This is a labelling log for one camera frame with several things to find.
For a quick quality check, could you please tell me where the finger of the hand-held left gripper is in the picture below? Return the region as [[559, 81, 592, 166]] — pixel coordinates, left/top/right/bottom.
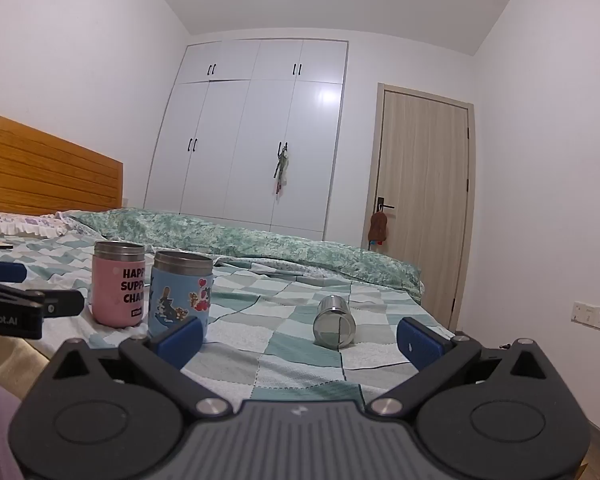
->
[[0, 280, 85, 318], [0, 259, 28, 284]]

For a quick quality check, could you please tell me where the white wardrobe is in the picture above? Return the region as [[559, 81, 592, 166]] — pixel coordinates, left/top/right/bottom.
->
[[144, 39, 350, 242]]

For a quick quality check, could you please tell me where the pink printed steel cup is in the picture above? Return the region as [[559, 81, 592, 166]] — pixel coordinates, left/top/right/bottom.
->
[[91, 240, 147, 330]]

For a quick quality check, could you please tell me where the hanging key ornament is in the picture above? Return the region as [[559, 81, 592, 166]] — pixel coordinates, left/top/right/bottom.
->
[[273, 142, 291, 196]]

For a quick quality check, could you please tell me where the purple floral pillow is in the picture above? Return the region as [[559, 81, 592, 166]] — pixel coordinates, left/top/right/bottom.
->
[[0, 210, 83, 239]]

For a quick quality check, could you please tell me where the blue cartoon steel cup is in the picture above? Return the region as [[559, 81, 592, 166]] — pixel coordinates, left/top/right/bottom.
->
[[146, 250, 215, 343]]

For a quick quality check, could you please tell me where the plain steel cup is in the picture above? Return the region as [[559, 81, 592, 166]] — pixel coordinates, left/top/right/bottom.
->
[[312, 295, 357, 351]]

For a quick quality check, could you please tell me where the brown hanging pouch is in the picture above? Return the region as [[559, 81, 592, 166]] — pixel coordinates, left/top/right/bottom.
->
[[368, 211, 390, 251]]

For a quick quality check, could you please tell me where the green floral quilt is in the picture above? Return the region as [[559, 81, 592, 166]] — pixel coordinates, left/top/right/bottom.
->
[[70, 207, 426, 306]]

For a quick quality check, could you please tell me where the light wooden door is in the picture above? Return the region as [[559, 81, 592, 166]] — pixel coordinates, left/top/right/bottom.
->
[[365, 82, 476, 331]]

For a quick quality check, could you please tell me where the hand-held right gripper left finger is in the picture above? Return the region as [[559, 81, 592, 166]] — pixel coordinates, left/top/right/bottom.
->
[[50, 317, 233, 418]]

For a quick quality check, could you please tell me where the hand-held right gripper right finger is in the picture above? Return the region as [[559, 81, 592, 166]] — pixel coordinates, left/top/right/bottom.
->
[[369, 317, 553, 417]]

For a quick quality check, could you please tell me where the white wall socket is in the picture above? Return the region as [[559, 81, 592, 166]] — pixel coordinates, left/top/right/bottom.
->
[[571, 301, 600, 332]]

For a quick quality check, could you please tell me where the wooden headboard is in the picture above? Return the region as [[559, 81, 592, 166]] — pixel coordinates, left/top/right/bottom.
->
[[0, 108, 124, 217]]

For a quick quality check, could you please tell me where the checked green bed sheet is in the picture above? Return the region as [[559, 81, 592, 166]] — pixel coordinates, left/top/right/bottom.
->
[[0, 230, 456, 406]]

